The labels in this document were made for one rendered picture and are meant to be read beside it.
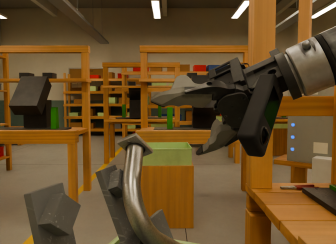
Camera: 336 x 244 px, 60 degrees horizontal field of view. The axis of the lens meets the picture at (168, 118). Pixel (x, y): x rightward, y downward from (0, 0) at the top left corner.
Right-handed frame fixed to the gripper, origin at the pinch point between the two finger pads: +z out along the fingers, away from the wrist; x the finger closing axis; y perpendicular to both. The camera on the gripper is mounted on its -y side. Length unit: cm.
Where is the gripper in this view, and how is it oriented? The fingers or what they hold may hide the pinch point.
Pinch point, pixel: (174, 133)
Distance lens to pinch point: 48.4
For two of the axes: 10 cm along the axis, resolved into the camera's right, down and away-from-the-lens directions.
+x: -5.3, -6.2, -5.9
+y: 0.1, -6.9, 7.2
